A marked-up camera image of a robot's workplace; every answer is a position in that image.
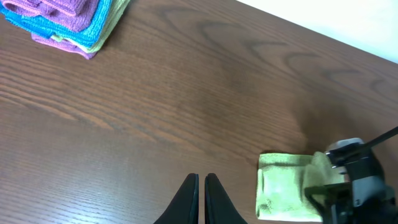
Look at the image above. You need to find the folded purple cloth on top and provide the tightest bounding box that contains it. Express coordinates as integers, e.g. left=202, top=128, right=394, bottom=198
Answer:
left=1, top=0, right=99, bottom=32

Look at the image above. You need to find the green microfiber cloth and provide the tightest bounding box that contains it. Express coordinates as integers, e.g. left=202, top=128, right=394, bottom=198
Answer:
left=256, top=152, right=345, bottom=222

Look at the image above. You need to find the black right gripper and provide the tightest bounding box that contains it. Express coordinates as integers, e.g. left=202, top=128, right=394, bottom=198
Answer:
left=305, top=151, right=397, bottom=224

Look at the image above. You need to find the folded purple cloth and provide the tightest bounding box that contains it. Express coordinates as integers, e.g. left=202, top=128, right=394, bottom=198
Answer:
left=1, top=0, right=99, bottom=32
left=31, top=34, right=97, bottom=60

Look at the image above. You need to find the folded yellow-green cloth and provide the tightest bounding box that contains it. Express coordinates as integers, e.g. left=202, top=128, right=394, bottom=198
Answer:
left=51, top=0, right=129, bottom=53

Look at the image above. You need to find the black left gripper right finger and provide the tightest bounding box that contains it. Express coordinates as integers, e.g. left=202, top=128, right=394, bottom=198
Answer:
left=205, top=173, right=247, bottom=224

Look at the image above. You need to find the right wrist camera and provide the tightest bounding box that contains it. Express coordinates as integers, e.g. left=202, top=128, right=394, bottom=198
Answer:
left=325, top=138, right=371, bottom=168

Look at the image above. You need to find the folded purple cloth at bottom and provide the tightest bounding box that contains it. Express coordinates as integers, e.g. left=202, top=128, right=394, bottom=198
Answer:
left=31, top=34, right=97, bottom=60

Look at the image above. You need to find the folded blue cloth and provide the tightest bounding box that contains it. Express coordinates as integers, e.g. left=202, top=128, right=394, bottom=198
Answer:
left=1, top=0, right=113, bottom=47

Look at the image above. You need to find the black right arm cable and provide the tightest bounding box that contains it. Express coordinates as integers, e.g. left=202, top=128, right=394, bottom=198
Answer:
left=357, top=126, right=398, bottom=153

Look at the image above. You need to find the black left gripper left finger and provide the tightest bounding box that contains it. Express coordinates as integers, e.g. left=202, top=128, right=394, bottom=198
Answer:
left=154, top=173, right=199, bottom=224

